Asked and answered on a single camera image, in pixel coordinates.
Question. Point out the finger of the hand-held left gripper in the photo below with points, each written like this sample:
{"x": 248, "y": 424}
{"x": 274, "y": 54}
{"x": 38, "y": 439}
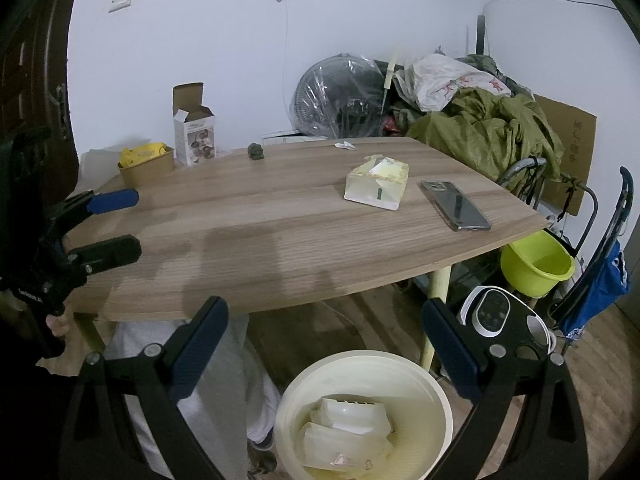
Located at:
{"x": 110, "y": 254}
{"x": 115, "y": 200}

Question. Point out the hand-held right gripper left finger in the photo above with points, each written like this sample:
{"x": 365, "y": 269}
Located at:
{"x": 200, "y": 355}

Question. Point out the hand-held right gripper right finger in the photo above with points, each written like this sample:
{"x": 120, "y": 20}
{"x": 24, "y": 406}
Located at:
{"x": 450, "y": 350}

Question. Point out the cream plastic bucket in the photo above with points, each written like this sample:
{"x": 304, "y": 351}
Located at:
{"x": 300, "y": 385}

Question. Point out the translucent plastic tray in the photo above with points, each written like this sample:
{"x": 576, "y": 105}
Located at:
{"x": 355, "y": 412}

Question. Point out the person's left hand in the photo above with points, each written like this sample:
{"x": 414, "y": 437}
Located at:
{"x": 60, "y": 325}

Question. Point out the brown box with yellow item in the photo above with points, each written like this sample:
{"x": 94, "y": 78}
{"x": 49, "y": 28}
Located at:
{"x": 147, "y": 172}

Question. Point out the cream table leg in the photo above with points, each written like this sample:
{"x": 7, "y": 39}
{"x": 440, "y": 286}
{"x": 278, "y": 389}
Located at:
{"x": 435, "y": 310}
{"x": 92, "y": 332}

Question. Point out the small yellow plastic bag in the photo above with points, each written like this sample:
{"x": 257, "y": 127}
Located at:
{"x": 142, "y": 154}

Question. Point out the white electric cooker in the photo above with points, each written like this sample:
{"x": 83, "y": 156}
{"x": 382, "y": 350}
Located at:
{"x": 487, "y": 310}

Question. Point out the open white cardboard box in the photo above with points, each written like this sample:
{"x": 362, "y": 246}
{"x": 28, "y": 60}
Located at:
{"x": 195, "y": 135}

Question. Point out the dark shoe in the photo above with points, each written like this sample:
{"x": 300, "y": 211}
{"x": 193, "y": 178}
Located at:
{"x": 262, "y": 442}

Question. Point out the green plastic basin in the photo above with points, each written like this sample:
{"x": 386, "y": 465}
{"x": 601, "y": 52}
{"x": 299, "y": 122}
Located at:
{"x": 530, "y": 270}

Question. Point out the grey smartphone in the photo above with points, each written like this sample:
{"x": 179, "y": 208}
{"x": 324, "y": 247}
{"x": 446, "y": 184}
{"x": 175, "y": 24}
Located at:
{"x": 457, "y": 207}

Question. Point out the small green figurine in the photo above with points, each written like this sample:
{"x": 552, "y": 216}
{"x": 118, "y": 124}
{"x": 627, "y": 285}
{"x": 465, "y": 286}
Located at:
{"x": 256, "y": 152}

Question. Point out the blue shopping trolley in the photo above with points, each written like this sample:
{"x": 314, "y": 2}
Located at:
{"x": 600, "y": 285}

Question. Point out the brown wooden door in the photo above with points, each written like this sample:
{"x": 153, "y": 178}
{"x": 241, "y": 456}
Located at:
{"x": 30, "y": 60}

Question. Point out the pale yellow tissue pack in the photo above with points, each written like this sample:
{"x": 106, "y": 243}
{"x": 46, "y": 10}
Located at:
{"x": 375, "y": 185}

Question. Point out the olive green cloth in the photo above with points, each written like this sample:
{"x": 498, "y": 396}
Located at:
{"x": 480, "y": 130}

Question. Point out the small white wrapper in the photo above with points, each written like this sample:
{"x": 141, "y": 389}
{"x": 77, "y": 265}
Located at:
{"x": 345, "y": 146}

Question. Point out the brown cardboard sheet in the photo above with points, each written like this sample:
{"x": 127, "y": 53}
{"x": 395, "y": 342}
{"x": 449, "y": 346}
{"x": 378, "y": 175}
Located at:
{"x": 575, "y": 145}

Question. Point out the fan wrapped in plastic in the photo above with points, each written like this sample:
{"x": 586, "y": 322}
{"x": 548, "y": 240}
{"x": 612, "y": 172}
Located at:
{"x": 335, "y": 95}

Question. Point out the white printed plastic bag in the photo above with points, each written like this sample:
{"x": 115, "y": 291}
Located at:
{"x": 440, "y": 82}

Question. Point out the dark green cloth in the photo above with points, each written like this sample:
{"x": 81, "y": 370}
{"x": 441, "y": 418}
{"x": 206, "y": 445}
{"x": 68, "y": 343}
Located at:
{"x": 487, "y": 65}

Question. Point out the black pole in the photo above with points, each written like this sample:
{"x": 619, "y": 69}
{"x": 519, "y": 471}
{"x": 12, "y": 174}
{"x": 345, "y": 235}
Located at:
{"x": 480, "y": 35}

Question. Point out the single wall switch plate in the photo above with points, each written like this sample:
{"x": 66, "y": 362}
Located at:
{"x": 120, "y": 1}

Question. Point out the metal chair frame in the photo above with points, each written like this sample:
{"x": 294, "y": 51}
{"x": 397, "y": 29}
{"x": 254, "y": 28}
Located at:
{"x": 590, "y": 200}

